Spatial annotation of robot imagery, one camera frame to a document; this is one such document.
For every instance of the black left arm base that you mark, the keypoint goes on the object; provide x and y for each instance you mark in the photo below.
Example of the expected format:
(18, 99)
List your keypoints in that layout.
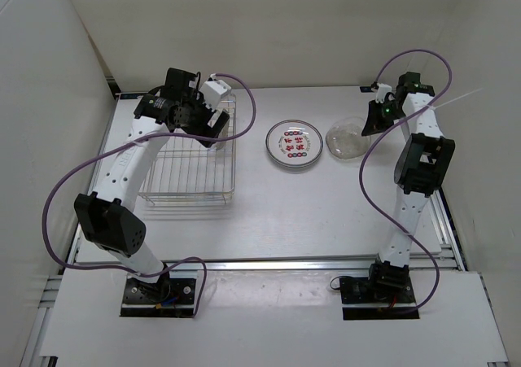
(172, 297)

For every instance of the white cable tie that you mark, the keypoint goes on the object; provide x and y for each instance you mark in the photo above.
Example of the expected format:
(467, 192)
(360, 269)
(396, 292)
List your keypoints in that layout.
(456, 99)

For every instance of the blue label sticker left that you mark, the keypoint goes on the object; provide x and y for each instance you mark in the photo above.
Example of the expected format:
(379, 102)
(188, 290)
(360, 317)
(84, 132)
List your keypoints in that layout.
(130, 96)

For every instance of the clear glass plate back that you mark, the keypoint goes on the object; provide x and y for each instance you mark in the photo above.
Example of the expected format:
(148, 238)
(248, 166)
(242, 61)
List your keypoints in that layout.
(221, 137)

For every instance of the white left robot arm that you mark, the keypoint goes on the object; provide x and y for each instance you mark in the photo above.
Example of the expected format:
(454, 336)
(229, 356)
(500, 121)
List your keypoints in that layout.
(106, 215)

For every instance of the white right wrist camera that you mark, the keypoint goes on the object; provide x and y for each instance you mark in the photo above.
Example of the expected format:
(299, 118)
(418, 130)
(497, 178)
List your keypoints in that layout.
(381, 91)

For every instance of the green rim dotted plate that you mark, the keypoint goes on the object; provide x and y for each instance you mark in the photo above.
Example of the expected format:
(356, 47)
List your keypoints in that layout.
(294, 144)

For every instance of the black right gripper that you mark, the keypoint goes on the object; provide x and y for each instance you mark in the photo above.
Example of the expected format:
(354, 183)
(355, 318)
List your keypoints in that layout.
(374, 124)

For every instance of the silver wire dish rack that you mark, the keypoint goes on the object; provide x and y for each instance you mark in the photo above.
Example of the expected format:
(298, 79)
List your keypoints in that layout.
(187, 172)

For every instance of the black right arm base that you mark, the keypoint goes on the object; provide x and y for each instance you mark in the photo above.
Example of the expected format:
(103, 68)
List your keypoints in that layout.
(385, 294)

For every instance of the dark blue label sticker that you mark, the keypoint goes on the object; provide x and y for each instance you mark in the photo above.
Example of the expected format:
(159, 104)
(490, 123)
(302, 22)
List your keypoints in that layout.
(365, 89)

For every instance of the clear glass plate front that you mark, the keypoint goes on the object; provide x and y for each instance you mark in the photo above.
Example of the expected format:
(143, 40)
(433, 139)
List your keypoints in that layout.
(347, 145)

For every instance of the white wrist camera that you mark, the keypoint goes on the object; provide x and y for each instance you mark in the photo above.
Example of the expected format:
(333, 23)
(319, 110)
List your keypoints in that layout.
(214, 90)
(381, 91)

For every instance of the clear glass plate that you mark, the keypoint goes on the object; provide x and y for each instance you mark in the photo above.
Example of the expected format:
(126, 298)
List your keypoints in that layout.
(347, 145)
(221, 137)
(351, 124)

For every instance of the aluminium mounting rail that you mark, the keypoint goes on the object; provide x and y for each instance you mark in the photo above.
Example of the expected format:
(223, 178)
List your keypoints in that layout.
(262, 265)

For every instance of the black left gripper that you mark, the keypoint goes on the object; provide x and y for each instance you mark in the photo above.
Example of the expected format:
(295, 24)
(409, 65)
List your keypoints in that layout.
(204, 129)

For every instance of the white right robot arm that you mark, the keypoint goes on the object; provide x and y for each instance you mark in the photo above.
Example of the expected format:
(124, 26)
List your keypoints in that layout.
(422, 165)

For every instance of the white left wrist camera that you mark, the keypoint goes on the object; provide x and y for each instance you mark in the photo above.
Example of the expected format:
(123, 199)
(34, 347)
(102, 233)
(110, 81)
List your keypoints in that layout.
(214, 90)

